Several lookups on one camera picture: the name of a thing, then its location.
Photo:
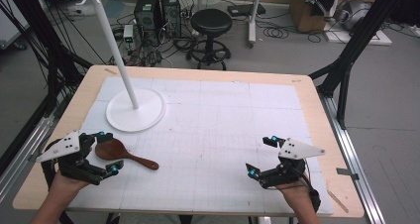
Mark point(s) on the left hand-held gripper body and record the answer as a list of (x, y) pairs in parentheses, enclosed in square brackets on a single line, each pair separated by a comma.
[(60, 148)]

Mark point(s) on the small white electronic box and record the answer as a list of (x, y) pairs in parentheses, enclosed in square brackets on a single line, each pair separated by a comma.
[(128, 32)]

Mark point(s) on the grey round appliance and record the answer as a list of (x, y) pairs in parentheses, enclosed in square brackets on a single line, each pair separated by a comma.
[(355, 14)]

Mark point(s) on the white flat board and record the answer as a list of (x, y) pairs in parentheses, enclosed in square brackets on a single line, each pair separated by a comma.
[(379, 39)]

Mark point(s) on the light wooden table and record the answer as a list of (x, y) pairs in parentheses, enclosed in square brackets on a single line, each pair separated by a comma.
[(325, 111)]

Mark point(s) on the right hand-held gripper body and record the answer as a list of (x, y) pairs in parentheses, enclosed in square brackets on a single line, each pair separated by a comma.
[(296, 149)]

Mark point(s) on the brown cardboard box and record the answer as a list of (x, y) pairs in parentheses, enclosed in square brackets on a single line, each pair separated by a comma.
[(298, 16)]

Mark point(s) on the white hook rack stand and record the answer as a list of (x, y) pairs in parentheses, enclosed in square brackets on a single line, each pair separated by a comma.
[(135, 113)]

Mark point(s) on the grey metal bracket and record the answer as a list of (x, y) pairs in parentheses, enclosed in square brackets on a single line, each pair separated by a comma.
[(346, 173)]

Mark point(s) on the brown wooden spoon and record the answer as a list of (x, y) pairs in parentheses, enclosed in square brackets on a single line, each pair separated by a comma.
[(111, 150)]

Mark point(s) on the black round stool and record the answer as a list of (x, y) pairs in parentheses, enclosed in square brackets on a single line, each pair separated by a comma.
[(211, 22)]

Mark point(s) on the thin wooden stick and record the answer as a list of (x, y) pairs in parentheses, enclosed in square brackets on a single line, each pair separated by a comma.
[(338, 201)]

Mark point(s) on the person's left hand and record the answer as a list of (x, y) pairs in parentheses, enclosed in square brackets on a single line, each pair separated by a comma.
[(67, 185)]

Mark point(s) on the black computer tower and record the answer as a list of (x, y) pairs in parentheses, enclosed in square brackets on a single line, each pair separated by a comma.
[(146, 12), (171, 12)]

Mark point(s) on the white stand post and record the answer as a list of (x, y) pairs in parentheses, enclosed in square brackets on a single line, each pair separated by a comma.
[(252, 22)]

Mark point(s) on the black flat device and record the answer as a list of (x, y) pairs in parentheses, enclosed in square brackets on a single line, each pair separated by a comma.
[(246, 10)]

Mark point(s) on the person's right hand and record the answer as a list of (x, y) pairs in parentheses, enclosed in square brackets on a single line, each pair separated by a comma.
[(297, 194)]

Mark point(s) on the aluminium rail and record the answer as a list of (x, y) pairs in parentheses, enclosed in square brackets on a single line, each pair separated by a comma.
[(353, 158), (23, 151)]

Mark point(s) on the white grid mat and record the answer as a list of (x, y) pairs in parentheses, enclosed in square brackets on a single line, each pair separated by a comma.
[(211, 125)]

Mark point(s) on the black metal frame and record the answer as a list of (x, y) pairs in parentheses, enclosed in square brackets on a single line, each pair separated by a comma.
[(355, 42), (52, 62)]

